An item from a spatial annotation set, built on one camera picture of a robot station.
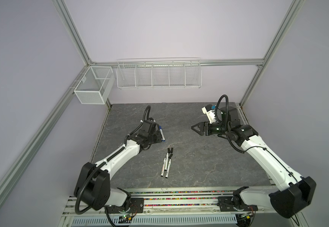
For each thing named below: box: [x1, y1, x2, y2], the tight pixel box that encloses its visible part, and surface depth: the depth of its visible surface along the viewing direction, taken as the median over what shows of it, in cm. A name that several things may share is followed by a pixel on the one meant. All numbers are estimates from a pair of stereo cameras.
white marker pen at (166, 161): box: [164, 152, 169, 171], surface depth 90 cm
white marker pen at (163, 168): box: [160, 157, 166, 177], surface depth 88 cm
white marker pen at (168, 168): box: [165, 158, 172, 179], surface depth 87 cm
